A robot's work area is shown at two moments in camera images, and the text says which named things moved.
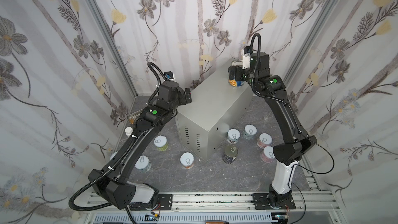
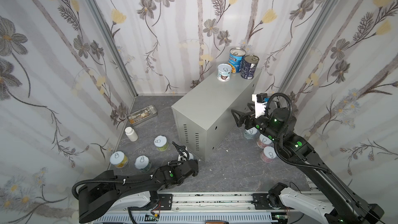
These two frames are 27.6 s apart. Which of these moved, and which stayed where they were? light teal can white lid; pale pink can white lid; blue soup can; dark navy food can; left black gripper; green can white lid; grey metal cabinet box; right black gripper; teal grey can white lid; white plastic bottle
Moved: left black gripper; right black gripper; blue soup can; dark navy food can
Stayed: teal grey can white lid; grey metal cabinet box; light teal can white lid; white plastic bottle; green can white lid; pale pink can white lid
